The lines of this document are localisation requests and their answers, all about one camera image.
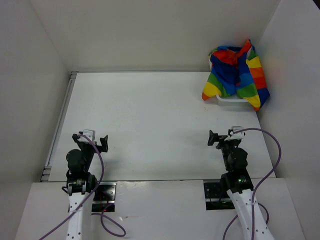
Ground rainbow striped shorts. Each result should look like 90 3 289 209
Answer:
201 39 270 111

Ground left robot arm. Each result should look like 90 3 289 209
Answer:
66 130 109 240

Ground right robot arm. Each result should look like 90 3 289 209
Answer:
207 127 274 240

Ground white plastic basket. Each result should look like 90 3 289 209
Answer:
202 58 250 106

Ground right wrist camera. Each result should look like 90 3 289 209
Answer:
224 126 245 142

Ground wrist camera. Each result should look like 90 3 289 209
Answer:
78 129 96 143
224 126 245 142

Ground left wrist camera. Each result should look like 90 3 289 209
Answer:
78 129 96 143

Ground metal rail table edge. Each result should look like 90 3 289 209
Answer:
39 71 78 182

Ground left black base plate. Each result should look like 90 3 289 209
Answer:
91 182 117 213

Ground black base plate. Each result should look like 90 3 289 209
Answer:
91 182 117 213
203 180 235 211

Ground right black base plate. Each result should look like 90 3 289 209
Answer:
203 180 235 211

